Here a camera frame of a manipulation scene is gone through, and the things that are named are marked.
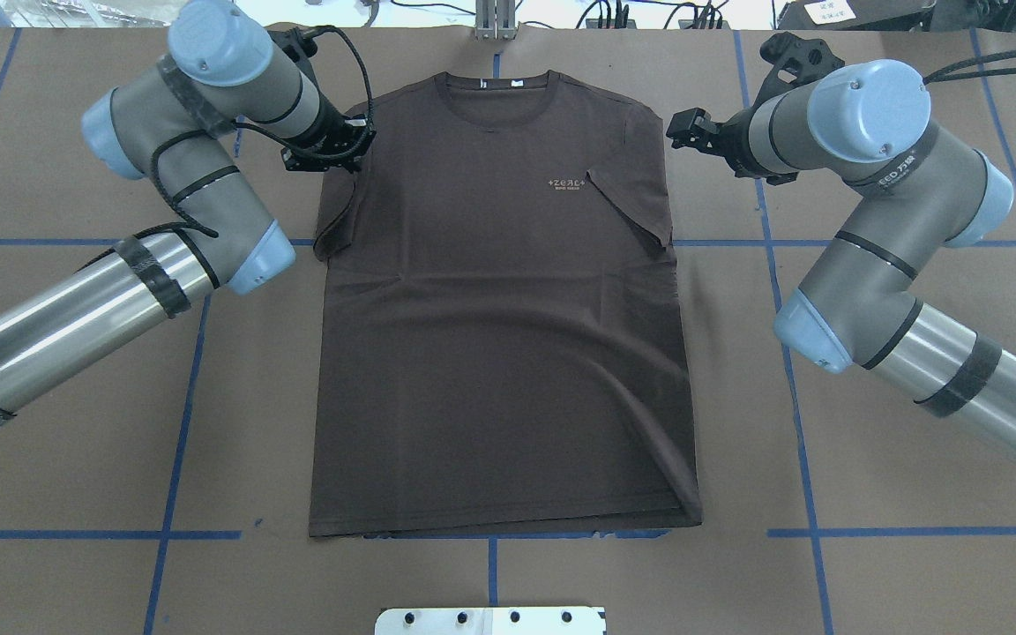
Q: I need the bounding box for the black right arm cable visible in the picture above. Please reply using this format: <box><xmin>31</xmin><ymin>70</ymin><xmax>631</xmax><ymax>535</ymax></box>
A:
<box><xmin>923</xmin><ymin>46</ymin><xmax>1016</xmax><ymax>86</ymax></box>

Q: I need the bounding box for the dark brown t-shirt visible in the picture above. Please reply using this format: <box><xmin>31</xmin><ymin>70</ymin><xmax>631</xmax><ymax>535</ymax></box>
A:
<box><xmin>308</xmin><ymin>70</ymin><xmax>703</xmax><ymax>538</ymax></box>

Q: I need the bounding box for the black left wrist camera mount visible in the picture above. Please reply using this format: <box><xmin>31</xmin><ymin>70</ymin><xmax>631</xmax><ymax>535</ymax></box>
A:
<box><xmin>266</xmin><ymin>27</ymin><xmax>318</xmax><ymax>88</ymax></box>

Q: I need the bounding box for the black box with label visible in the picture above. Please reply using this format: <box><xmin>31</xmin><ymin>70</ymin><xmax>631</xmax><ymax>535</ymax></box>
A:
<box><xmin>775</xmin><ymin>1</ymin><xmax>936</xmax><ymax>31</ymax></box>

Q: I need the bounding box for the aluminium frame post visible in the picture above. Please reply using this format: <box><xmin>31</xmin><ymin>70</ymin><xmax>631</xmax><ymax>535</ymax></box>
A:
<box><xmin>474</xmin><ymin>0</ymin><xmax>519</xmax><ymax>41</ymax></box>

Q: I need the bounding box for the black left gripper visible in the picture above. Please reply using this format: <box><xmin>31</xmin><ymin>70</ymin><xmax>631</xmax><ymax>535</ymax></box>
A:
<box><xmin>282</xmin><ymin>98</ymin><xmax>377</xmax><ymax>174</ymax></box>

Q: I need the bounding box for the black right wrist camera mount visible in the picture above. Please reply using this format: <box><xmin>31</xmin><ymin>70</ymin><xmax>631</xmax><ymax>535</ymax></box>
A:
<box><xmin>751</xmin><ymin>31</ymin><xmax>846</xmax><ymax>108</ymax></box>

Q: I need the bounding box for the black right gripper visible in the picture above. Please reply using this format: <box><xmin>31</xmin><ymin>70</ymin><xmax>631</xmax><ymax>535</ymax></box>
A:
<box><xmin>666</xmin><ymin>108</ymin><xmax>754</xmax><ymax>177</ymax></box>

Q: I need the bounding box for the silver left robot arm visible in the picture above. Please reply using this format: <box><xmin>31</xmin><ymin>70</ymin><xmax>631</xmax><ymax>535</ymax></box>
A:
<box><xmin>0</xmin><ymin>1</ymin><xmax>376</xmax><ymax>429</ymax></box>

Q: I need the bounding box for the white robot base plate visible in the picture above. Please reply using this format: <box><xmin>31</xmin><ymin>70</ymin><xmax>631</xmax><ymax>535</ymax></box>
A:
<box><xmin>374</xmin><ymin>606</ymin><xmax>609</xmax><ymax>634</ymax></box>

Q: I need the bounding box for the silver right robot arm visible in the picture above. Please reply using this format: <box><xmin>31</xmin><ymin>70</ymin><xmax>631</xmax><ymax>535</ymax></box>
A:
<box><xmin>665</xmin><ymin>59</ymin><xmax>1016</xmax><ymax>462</ymax></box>

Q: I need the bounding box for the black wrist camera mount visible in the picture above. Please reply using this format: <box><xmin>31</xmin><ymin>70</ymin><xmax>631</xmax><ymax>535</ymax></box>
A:
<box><xmin>751</xmin><ymin>31</ymin><xmax>846</xmax><ymax>108</ymax></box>
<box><xmin>266</xmin><ymin>27</ymin><xmax>318</xmax><ymax>88</ymax></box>

